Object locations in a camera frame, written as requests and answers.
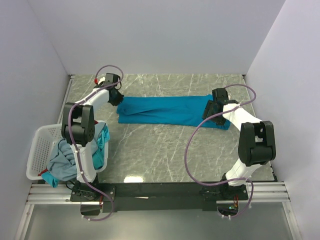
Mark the red garment in basket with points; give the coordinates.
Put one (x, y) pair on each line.
(42, 172)

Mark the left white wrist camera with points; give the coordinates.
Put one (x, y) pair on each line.
(99, 81)

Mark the black base beam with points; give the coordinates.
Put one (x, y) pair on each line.
(157, 196)

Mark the teal t shirt in basket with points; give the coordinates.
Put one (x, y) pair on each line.
(101, 137)

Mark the teal blue t shirt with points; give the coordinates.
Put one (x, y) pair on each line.
(168, 110)

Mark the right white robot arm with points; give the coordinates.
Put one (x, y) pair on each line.
(256, 146)

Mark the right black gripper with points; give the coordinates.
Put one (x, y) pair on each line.
(210, 106)

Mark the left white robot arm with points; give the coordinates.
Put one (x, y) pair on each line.
(87, 137)

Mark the grey blue t shirt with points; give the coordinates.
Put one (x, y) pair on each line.
(62, 164)

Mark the white plastic laundry basket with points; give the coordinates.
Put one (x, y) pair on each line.
(42, 144)

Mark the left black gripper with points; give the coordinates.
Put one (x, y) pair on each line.
(119, 99)

